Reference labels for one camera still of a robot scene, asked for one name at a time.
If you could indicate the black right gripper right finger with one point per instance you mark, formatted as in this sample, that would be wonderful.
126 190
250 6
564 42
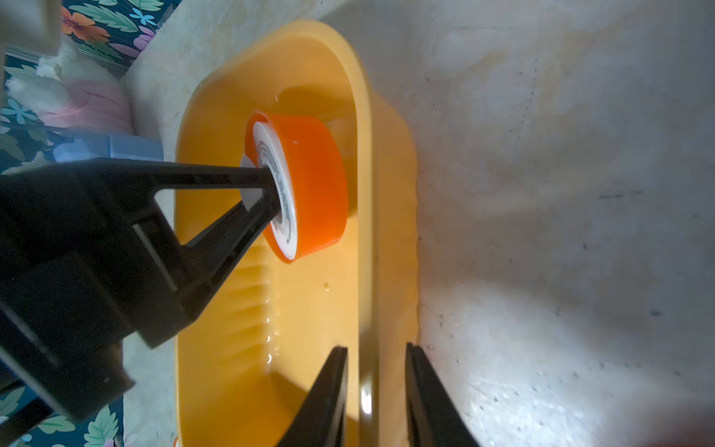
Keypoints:
432 418

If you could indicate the white plush teddy bear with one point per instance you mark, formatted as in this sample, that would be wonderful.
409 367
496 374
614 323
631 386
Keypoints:
71 91

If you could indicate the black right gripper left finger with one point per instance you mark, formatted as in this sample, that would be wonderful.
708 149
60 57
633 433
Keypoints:
321 420

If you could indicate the yellow plastic storage box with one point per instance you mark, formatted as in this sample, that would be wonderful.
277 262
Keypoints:
244 367

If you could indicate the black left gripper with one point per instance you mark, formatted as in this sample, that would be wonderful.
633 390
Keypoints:
88 258

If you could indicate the orange sealing tape roll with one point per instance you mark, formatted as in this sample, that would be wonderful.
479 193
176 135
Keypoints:
308 171

